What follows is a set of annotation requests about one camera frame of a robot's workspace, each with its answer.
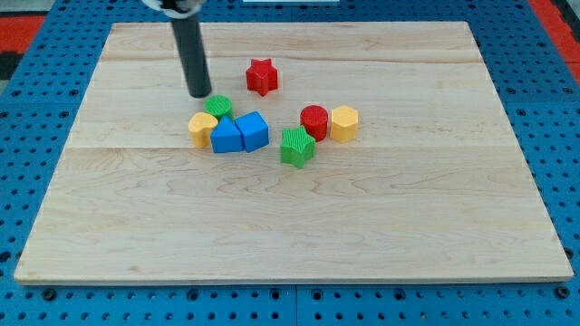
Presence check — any red cylinder block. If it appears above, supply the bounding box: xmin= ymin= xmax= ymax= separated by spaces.
xmin=300 ymin=105 xmax=328 ymax=142

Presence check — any red star block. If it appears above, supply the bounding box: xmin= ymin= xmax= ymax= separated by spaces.
xmin=246 ymin=59 xmax=278 ymax=97

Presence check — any blue cube block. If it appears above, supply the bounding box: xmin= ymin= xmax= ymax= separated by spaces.
xmin=235 ymin=111 xmax=269 ymax=152

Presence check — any yellow hexagon block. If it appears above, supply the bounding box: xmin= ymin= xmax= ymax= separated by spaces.
xmin=330 ymin=105 xmax=359 ymax=143

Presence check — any blue triangle block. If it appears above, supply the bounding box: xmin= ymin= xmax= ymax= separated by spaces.
xmin=210 ymin=117 xmax=244 ymax=153

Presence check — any yellow heart block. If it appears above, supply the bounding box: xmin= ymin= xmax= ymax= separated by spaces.
xmin=188 ymin=112 xmax=218 ymax=149

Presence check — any light wooden board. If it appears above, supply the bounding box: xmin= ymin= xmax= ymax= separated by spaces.
xmin=14 ymin=21 xmax=574 ymax=285

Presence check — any green cylinder block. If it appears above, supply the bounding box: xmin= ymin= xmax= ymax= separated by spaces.
xmin=204 ymin=95 xmax=233 ymax=120

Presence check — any green star block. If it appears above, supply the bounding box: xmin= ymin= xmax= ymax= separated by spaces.
xmin=280 ymin=126 xmax=315 ymax=168

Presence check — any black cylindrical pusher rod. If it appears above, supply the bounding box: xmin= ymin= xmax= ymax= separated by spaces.
xmin=171 ymin=14 xmax=212 ymax=99

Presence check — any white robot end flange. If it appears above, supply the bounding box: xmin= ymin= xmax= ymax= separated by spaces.
xmin=142 ymin=0 xmax=205 ymax=18

